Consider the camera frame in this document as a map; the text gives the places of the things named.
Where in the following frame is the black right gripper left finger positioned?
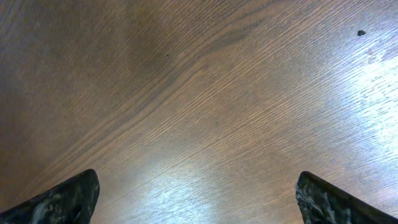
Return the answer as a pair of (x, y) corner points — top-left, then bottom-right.
(1, 169), (100, 224)

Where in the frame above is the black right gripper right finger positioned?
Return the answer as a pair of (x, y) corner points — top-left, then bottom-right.
(295, 171), (397, 224)

